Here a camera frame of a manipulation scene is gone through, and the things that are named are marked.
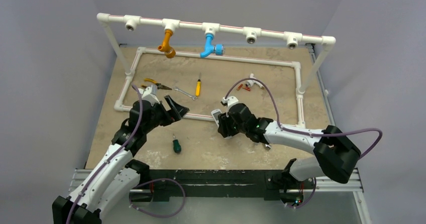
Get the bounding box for white PVC pipe frame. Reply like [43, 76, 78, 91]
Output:
[96, 13, 336, 128]

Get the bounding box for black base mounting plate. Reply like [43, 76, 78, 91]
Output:
[130, 169, 314, 205]

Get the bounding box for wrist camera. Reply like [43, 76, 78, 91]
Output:
[221, 96, 239, 107]
[142, 85, 160, 106]

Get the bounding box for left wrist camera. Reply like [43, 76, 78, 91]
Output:
[142, 85, 160, 106]

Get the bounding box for yellow handled pliers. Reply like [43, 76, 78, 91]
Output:
[144, 78, 172, 90]

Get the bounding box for green handled screwdriver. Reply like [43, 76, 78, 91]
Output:
[172, 134, 182, 154]

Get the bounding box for yellow handled screwdriver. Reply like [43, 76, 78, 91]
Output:
[195, 72, 201, 97]

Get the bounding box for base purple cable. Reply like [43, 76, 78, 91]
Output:
[283, 176, 320, 210]
[128, 178, 186, 218]

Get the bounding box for aluminium extrusion rail frame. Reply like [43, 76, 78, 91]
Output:
[60, 43, 373, 224]

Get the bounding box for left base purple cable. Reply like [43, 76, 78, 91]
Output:
[128, 178, 186, 218]

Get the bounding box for blue plastic faucet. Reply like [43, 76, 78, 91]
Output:
[199, 33, 225, 58]

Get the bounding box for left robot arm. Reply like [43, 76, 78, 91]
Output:
[52, 93, 189, 223]

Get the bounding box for white remote control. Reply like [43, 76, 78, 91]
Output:
[211, 109, 222, 127]

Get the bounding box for silver combination wrench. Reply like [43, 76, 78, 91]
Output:
[174, 86, 197, 100]

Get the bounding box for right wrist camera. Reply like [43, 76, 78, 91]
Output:
[221, 96, 239, 107]

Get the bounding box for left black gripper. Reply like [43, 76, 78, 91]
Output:
[143, 95, 188, 134]

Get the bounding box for orange plastic faucet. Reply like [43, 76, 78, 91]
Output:
[157, 29, 176, 58]

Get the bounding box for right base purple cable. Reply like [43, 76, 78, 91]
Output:
[283, 176, 320, 210]

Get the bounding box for white plastic faucet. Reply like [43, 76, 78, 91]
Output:
[244, 73, 264, 89]

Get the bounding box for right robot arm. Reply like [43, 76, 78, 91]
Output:
[211, 103, 361, 187]

